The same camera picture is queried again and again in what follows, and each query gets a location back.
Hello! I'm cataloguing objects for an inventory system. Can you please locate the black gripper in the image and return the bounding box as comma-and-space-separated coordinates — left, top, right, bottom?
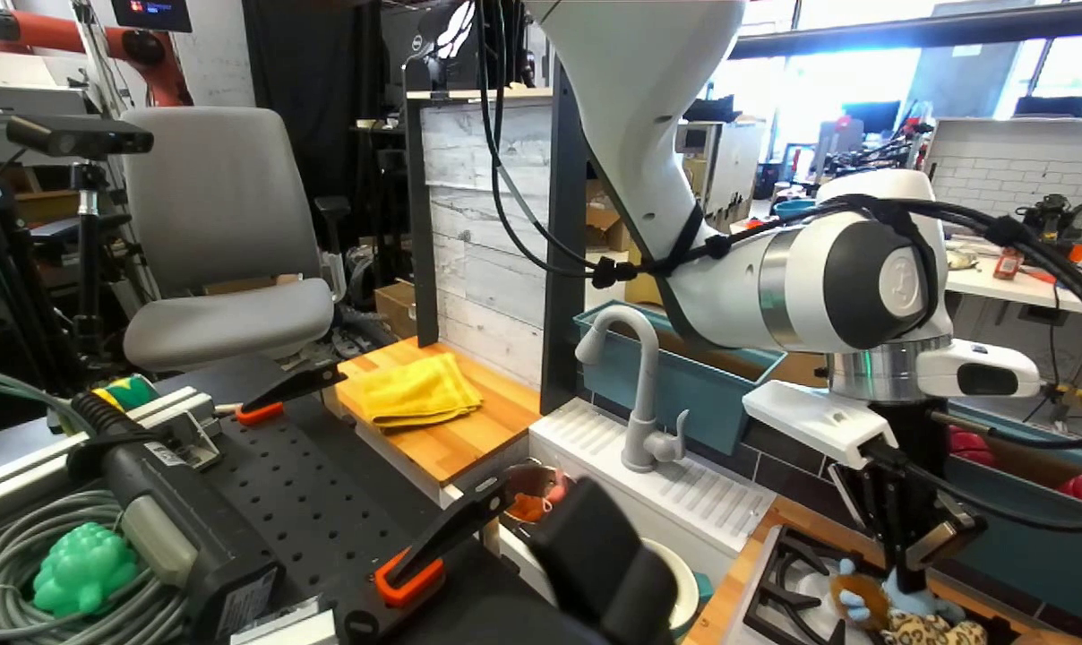
861, 398, 986, 596

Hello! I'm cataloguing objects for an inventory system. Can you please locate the spotted brown plush toy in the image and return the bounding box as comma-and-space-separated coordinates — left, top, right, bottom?
883, 618, 989, 645

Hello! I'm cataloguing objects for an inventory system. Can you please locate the orange plush toy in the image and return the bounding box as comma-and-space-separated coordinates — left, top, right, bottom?
505, 471, 566, 526

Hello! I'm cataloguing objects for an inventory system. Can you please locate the yellow towel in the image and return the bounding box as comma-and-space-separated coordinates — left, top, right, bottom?
338, 356, 485, 430

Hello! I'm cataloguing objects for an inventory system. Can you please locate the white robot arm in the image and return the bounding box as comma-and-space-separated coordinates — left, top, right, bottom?
523, 0, 958, 475

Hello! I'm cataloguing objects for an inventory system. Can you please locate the red plush vegetable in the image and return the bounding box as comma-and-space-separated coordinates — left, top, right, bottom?
951, 426, 996, 465

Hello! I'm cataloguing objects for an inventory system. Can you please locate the wooden stove counter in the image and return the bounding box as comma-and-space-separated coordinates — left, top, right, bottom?
683, 500, 1082, 645

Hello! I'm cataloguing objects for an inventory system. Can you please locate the toy stove top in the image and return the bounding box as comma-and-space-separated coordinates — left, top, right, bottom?
726, 524, 1046, 645

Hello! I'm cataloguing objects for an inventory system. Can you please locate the wooden butcher block counter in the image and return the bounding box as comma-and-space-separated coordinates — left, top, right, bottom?
325, 336, 541, 508

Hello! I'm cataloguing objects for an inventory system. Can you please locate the teal planter box right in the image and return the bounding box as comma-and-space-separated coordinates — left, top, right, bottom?
857, 387, 1082, 633

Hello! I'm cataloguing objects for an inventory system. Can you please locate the teal planter box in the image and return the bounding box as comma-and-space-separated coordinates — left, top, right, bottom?
857, 387, 1082, 633
579, 309, 780, 455

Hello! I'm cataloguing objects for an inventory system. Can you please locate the white toy sink unit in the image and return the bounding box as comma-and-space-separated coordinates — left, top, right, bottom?
497, 398, 773, 586

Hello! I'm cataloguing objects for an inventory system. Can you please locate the white teal bowl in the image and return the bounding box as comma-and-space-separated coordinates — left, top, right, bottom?
645, 543, 701, 633

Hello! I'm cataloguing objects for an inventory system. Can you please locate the teal planter box left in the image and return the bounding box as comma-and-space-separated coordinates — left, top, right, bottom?
579, 309, 780, 455

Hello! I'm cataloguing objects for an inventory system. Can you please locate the white background workbench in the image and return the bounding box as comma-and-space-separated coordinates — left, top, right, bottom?
947, 236, 1082, 317

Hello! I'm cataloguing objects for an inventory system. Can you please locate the grey toy faucet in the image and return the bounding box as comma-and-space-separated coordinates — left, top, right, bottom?
572, 304, 687, 475

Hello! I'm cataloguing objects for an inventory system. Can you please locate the orange black clamp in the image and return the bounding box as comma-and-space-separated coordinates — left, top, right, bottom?
372, 478, 510, 611

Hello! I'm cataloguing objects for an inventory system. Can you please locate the whitewashed wood backsplash panel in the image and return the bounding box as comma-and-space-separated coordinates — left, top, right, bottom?
418, 103, 546, 387

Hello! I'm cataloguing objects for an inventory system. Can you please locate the black perforated board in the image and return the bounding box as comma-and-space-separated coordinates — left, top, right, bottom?
208, 398, 533, 645

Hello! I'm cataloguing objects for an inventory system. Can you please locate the grey office chair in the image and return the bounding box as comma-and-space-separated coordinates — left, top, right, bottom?
122, 109, 333, 374

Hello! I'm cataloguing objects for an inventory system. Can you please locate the green turtle toy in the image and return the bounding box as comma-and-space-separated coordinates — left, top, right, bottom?
34, 519, 140, 618

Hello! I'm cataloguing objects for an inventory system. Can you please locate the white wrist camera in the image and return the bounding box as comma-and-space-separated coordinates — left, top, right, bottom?
741, 380, 896, 471

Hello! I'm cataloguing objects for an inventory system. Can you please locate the black metal frame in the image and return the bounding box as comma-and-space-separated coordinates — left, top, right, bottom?
402, 0, 1082, 420

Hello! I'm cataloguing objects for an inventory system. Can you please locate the small orange clamp handle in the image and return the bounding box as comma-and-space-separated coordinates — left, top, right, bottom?
234, 403, 287, 430

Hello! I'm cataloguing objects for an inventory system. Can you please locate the black camera on tripod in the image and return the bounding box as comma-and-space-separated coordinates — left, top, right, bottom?
0, 110, 153, 387

